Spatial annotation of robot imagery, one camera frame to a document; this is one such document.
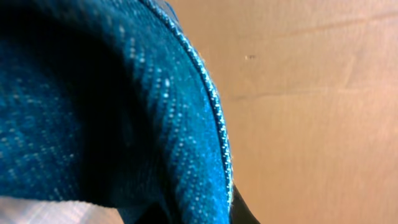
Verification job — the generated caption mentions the blue denim jeans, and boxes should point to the blue denim jeans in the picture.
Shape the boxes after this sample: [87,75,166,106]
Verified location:
[1,0,233,223]

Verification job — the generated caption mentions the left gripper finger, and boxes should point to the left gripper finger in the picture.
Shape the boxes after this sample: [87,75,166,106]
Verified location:
[230,185,260,224]

